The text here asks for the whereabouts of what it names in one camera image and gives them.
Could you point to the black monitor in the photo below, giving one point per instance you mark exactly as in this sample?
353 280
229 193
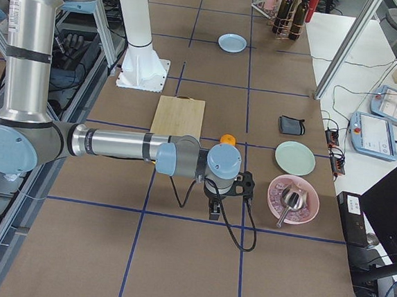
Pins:
379 204

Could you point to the black power strip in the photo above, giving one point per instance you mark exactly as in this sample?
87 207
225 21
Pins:
336 155

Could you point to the folded dark grey cloth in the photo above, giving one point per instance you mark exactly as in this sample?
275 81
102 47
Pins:
291 126

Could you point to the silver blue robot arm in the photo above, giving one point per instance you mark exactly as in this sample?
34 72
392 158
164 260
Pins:
29 137

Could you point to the metal scoop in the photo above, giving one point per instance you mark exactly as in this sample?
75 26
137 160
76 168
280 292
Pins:
292 198

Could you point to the aluminium frame post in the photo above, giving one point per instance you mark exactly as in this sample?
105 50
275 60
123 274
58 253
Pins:
346 46

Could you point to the orange fruit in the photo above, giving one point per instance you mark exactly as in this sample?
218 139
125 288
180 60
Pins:
228 139

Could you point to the pink cup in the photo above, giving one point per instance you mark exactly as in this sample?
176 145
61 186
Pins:
269 4

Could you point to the light green plate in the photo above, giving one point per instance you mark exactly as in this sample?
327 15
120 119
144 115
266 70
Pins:
295 158

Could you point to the red cylinder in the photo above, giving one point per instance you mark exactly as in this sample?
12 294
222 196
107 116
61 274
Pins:
312 6

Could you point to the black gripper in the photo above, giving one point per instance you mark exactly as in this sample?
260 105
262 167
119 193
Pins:
214 196

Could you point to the bamboo cutting board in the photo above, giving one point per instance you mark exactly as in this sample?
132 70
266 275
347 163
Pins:
178 117

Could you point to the blue teach pendant near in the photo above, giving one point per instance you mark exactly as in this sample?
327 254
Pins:
373 136

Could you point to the pink bowl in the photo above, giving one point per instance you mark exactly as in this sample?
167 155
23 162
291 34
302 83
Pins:
302 216

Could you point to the black computer box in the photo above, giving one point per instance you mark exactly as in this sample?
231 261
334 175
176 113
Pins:
352 219

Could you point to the blue teach pendant far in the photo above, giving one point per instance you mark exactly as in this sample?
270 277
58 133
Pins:
384 103

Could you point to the copper wire bottle rack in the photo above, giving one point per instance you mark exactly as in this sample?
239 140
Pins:
285 27

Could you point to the dark wine bottle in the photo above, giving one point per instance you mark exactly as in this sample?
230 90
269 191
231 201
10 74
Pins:
298 20
282 13

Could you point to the light blue plate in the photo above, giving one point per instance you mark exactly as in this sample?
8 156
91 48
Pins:
232 43

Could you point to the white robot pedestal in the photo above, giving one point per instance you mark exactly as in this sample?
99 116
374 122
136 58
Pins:
142 69

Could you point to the blue teach pendant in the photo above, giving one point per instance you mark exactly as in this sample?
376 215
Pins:
384 103
373 136

